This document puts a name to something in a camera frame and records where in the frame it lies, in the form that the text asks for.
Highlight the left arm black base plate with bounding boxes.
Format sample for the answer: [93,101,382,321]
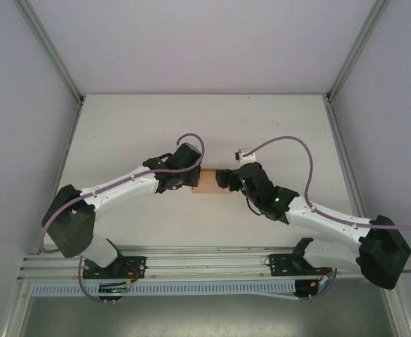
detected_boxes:
[82,255,147,281]

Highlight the aluminium table side rail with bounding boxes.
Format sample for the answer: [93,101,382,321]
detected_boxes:
[53,101,84,192]
[323,101,378,225]

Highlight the slotted white cable duct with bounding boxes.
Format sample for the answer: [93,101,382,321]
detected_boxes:
[32,279,297,297]

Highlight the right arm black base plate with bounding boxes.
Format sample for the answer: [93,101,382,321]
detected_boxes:
[268,253,328,278]

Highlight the aluminium mounting rail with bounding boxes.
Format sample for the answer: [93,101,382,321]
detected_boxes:
[15,245,399,282]

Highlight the pink paper box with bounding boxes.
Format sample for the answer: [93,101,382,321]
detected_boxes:
[191,168,233,195]

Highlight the black controller box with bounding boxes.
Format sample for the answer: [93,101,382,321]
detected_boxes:
[295,279,328,302]
[98,282,126,303]

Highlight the aluminium frame post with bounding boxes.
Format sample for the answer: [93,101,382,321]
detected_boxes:
[14,0,86,106]
[326,0,392,105]

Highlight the thin black wire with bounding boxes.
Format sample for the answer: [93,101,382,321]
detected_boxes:
[262,253,295,267]

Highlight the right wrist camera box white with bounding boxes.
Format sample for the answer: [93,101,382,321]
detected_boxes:
[234,147,257,164]

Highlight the red black power wires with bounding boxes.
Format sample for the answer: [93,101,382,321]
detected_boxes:
[312,267,337,286]
[122,265,140,287]

